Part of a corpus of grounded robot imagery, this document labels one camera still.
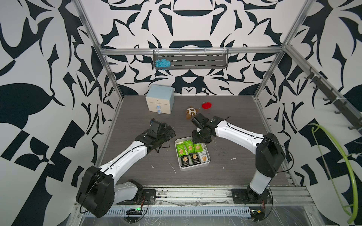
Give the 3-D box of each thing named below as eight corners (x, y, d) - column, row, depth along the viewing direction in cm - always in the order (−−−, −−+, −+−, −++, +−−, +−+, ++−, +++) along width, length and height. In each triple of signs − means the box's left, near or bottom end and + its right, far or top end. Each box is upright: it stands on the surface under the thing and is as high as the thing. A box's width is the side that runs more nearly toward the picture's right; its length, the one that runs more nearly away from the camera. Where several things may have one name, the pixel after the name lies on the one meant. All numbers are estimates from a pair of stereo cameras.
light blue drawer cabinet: (148, 114, 110) (144, 101, 99) (152, 94, 125) (149, 80, 113) (173, 114, 110) (172, 101, 99) (174, 94, 125) (173, 80, 113)
